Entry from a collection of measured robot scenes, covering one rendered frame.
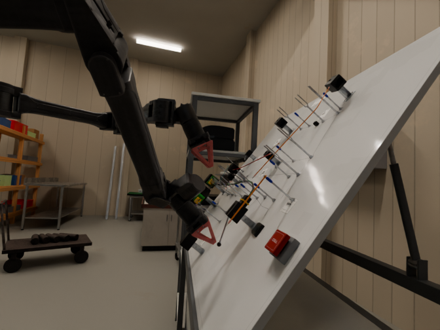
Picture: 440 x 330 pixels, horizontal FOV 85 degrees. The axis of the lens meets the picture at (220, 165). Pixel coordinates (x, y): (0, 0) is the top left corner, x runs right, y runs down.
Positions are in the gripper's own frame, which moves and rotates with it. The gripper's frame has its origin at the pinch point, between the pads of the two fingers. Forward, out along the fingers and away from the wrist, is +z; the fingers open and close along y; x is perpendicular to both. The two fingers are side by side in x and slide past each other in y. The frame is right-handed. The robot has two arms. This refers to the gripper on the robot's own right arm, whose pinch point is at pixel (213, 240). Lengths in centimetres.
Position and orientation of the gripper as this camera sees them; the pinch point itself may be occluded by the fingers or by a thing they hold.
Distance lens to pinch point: 78.2
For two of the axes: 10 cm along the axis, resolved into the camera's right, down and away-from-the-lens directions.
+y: -1.3, 0.1, 9.9
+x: -7.6, 6.4, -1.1
